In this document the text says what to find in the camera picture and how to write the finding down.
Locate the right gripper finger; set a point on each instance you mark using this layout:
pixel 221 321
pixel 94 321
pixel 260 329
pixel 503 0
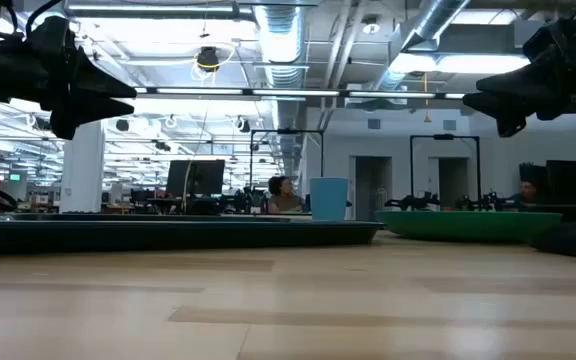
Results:
pixel 533 79
pixel 510 110

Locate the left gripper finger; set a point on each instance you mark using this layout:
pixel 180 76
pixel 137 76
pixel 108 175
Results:
pixel 90 82
pixel 75 112

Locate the green round plate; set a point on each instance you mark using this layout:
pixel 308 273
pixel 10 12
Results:
pixel 468 226

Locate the blue plastic cup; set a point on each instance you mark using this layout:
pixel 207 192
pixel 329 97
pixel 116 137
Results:
pixel 329 200

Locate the background black robot arm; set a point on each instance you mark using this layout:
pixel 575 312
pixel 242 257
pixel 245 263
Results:
pixel 483 202
pixel 413 202

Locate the dark green plastic tray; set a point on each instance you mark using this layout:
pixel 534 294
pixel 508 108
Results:
pixel 168 236

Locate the white pillar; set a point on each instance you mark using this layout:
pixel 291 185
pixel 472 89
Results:
pixel 82 170

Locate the person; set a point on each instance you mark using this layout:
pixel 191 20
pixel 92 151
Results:
pixel 528 191
pixel 285 202

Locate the black computer monitor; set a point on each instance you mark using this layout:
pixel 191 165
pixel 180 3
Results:
pixel 567 181
pixel 203 177

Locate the black ceiling device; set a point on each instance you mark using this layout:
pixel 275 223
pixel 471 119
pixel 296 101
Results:
pixel 208 59

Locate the black gantry frame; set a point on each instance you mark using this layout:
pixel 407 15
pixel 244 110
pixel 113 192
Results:
pixel 288 131
pixel 443 136

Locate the silver ventilation duct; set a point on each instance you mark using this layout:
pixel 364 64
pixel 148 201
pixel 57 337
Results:
pixel 280 40

